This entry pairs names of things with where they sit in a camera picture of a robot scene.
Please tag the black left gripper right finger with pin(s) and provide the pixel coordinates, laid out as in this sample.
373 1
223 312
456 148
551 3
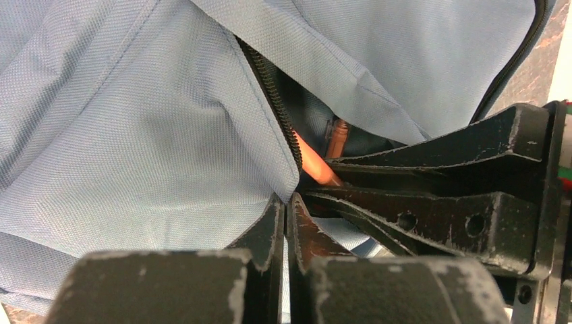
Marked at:
330 284

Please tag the orange pencil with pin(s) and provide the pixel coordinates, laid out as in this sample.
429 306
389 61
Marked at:
315 166
337 139

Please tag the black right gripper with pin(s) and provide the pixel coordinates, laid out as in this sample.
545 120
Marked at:
510 152

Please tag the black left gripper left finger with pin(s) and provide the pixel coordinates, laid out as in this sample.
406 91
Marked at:
238 284

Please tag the blue student backpack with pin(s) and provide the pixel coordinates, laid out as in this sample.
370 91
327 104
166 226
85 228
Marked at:
140 125

